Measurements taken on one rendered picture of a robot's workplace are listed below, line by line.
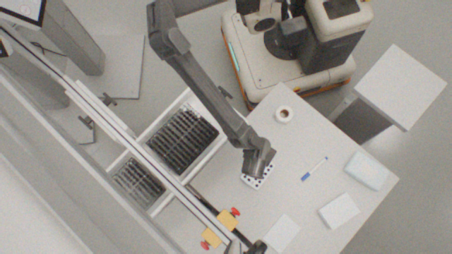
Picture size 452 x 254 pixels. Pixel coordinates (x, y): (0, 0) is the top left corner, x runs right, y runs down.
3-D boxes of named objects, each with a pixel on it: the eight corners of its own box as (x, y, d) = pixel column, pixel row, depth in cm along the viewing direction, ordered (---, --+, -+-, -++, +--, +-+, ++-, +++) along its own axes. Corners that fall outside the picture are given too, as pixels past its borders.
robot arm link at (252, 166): (252, 132, 108) (234, 132, 115) (242, 170, 106) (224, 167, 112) (279, 144, 115) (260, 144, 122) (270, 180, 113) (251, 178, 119)
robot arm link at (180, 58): (177, 22, 92) (157, 30, 100) (163, 36, 89) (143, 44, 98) (266, 140, 111) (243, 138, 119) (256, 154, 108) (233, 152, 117)
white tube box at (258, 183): (258, 154, 150) (258, 152, 146) (275, 166, 148) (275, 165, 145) (239, 178, 148) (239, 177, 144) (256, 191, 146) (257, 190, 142)
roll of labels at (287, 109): (286, 105, 155) (287, 102, 151) (294, 119, 153) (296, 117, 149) (272, 112, 154) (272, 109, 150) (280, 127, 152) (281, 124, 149)
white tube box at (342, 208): (342, 192, 145) (346, 192, 140) (356, 212, 143) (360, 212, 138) (316, 210, 143) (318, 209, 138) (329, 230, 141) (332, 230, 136)
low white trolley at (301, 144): (267, 125, 231) (280, 80, 158) (346, 193, 219) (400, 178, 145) (203, 195, 222) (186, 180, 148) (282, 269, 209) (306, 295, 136)
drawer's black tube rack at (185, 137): (188, 106, 148) (186, 101, 142) (219, 135, 145) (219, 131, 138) (149, 147, 145) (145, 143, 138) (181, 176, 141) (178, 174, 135)
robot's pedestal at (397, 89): (345, 97, 234) (393, 40, 161) (383, 128, 228) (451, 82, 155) (314, 131, 229) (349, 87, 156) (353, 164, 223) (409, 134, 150)
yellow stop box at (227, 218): (226, 207, 137) (225, 207, 130) (240, 221, 136) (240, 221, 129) (217, 218, 136) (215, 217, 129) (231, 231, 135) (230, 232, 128)
